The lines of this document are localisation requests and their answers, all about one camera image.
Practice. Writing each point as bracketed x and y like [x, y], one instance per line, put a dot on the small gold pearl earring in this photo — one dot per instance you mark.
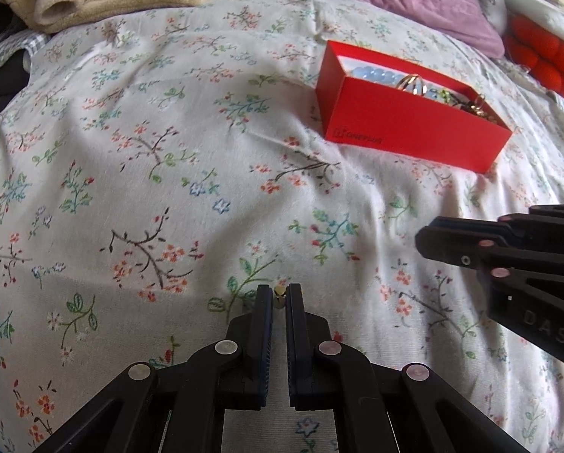
[279, 294]

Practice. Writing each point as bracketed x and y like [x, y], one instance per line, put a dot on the floral white bedsheet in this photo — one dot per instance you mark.
[168, 174]

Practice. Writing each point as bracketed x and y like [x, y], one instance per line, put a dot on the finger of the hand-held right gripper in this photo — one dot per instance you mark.
[452, 247]
[466, 227]

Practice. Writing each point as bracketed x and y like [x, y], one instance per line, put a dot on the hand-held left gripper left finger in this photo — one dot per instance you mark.
[265, 325]

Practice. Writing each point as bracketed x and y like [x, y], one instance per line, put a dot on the grey checkered cloth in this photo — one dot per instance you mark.
[8, 52]

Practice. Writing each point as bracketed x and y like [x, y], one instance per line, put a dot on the red cardboard box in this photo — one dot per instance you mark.
[404, 127]

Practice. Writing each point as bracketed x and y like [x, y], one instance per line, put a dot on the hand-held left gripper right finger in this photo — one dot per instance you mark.
[292, 325]

